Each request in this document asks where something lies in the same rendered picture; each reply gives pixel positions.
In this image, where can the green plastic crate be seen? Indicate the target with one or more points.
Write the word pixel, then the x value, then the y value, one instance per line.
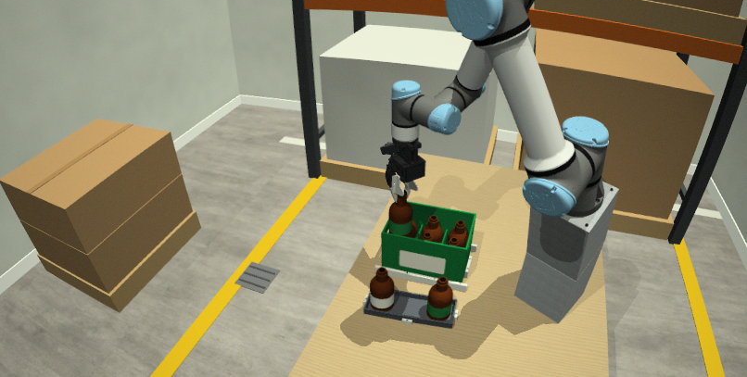
pixel 424 257

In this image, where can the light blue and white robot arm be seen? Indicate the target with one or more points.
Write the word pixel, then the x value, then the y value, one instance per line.
pixel 559 171

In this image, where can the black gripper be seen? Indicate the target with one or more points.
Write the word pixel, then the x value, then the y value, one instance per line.
pixel 407 158

